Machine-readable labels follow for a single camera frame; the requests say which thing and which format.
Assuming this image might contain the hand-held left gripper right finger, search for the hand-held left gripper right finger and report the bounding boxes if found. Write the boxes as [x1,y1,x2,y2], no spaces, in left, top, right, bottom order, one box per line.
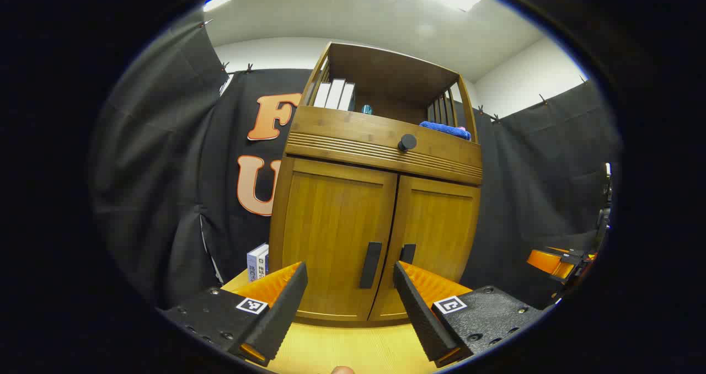
[393,261,555,368]

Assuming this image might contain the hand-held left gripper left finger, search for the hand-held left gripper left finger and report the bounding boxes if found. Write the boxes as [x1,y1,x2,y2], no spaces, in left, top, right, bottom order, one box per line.
[157,261,308,367]

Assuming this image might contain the wooden cabinet door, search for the wooden cabinet door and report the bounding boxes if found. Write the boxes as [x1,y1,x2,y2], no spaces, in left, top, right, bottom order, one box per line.
[368,175,480,320]
[281,158,398,317]

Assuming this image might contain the wooden double-door shoe cabinet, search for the wooden double-door shoe cabinet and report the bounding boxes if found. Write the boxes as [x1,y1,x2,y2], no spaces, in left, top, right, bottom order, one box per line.
[269,42,484,323]

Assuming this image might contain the white and blue box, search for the white and blue box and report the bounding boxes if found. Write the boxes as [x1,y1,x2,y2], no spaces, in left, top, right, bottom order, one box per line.
[247,243,270,282]

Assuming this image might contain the blue towel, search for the blue towel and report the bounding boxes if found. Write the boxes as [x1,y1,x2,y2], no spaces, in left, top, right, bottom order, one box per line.
[419,121,472,141]

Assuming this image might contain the black backdrop cloth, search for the black backdrop cloth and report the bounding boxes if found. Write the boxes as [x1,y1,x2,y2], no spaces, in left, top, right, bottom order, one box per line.
[88,13,624,311]

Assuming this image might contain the wooden drawer with black knob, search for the wooden drawer with black knob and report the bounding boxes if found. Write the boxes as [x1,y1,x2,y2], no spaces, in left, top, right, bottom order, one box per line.
[285,105,483,185]

